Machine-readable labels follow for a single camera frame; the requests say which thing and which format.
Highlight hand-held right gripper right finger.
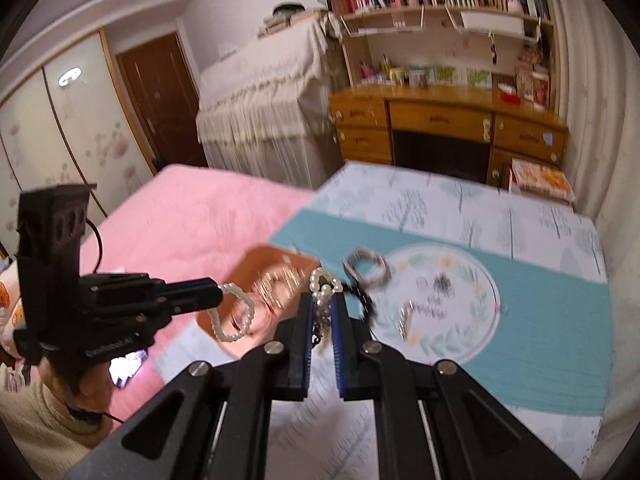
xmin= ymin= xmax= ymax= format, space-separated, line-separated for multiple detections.
xmin=330 ymin=294 xmax=581 ymax=480

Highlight brown wooden door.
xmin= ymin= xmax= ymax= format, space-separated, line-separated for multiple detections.
xmin=115 ymin=31 xmax=209 ymax=172

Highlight gold bangles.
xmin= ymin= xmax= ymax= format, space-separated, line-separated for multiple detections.
xmin=254 ymin=264 xmax=302 ymax=312

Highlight cream curtain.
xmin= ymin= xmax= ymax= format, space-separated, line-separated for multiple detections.
xmin=539 ymin=0 xmax=640 ymax=480

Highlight white tree print tablecloth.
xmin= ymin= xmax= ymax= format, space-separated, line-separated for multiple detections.
xmin=155 ymin=161 xmax=609 ymax=480

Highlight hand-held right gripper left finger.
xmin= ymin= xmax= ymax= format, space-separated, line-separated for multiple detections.
xmin=65 ymin=294 xmax=316 ymax=480

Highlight wooden bookshelf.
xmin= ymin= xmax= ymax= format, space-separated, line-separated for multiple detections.
xmin=319 ymin=0 xmax=557 ymax=111

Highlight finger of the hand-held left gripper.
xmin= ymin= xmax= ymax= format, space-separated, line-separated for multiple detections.
xmin=150 ymin=276 xmax=224 ymax=317

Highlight black bead strand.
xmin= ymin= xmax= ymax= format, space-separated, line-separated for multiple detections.
xmin=344 ymin=284 xmax=379 ymax=322

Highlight floral sliding wardrobe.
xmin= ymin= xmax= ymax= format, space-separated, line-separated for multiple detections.
xmin=0 ymin=29 xmax=157 ymax=257

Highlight person's left forearm cream sleeve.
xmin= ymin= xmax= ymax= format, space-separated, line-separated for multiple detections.
xmin=0 ymin=387 xmax=115 ymax=480

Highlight white pearl bracelet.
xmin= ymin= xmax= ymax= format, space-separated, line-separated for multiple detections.
xmin=206 ymin=282 xmax=257 ymax=344

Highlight teal placemat with round print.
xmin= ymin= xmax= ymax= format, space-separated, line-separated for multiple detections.
xmin=155 ymin=209 xmax=613 ymax=418

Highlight person's left hand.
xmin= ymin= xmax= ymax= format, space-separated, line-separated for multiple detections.
xmin=42 ymin=355 xmax=115 ymax=413

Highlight stack of things on piano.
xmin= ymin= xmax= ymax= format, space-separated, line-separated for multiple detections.
xmin=256 ymin=1 xmax=329 ymax=37

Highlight row of green cards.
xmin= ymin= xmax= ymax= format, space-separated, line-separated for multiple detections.
xmin=406 ymin=64 xmax=494 ymax=89

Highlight cartoon print pillow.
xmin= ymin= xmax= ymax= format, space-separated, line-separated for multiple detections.
xmin=0 ymin=254 xmax=27 ymax=357

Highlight silver bar clip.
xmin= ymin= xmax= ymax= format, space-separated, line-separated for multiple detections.
xmin=399 ymin=300 xmax=417 ymax=344

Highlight pink blanket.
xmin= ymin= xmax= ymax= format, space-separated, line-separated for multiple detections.
xmin=75 ymin=163 xmax=317 ymax=423

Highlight white pearl necklace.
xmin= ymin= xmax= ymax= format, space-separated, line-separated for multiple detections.
xmin=309 ymin=268 xmax=344 ymax=343

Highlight wooden desk with drawers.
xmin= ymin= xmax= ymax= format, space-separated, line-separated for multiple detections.
xmin=329 ymin=84 xmax=571 ymax=192

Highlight rose gold jewelry tray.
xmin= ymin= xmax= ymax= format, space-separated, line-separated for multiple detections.
xmin=195 ymin=244 xmax=323 ymax=361

